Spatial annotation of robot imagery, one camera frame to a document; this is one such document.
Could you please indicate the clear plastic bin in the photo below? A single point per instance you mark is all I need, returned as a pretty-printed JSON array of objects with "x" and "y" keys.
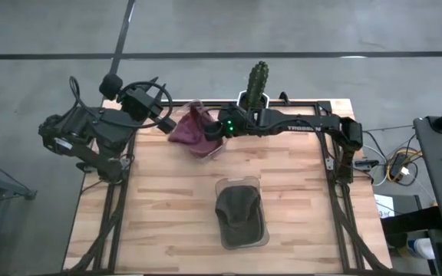
[
  {"x": 261, "y": 241},
  {"x": 221, "y": 150}
]

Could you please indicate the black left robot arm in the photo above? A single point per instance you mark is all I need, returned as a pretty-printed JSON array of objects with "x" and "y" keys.
[{"x": 90, "y": 126}]

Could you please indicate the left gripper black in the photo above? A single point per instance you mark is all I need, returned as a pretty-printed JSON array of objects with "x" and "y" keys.
[{"x": 140, "y": 103}]

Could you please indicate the black metal table frame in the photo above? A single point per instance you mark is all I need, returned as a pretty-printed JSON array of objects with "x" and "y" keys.
[{"x": 114, "y": 245}]

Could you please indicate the green cactus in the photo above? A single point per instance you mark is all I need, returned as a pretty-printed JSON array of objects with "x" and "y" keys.
[{"x": 257, "y": 80}]

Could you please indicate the white plant pot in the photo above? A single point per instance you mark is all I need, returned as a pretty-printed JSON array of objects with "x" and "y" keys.
[{"x": 240, "y": 100}]

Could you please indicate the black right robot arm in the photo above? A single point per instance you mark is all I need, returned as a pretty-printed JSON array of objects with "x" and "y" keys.
[{"x": 301, "y": 122}]

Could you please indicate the dark olive cap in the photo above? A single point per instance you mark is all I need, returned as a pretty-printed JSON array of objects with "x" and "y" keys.
[{"x": 240, "y": 214}]

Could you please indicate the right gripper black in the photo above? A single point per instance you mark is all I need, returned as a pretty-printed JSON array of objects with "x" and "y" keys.
[{"x": 232, "y": 120}]

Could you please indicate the black table clamp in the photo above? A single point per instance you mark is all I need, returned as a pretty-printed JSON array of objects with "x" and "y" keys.
[{"x": 365, "y": 164}]

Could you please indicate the white paper sheet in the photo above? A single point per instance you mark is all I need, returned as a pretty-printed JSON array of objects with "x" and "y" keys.
[{"x": 384, "y": 205}]

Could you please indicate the maroon cloth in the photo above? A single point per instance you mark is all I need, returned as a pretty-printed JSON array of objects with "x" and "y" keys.
[{"x": 190, "y": 130}]

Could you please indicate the black power strip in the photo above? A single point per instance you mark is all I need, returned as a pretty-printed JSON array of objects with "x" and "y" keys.
[{"x": 398, "y": 166}]

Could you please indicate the black desk foot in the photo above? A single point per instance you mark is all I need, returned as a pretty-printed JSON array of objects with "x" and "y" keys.
[{"x": 405, "y": 220}]

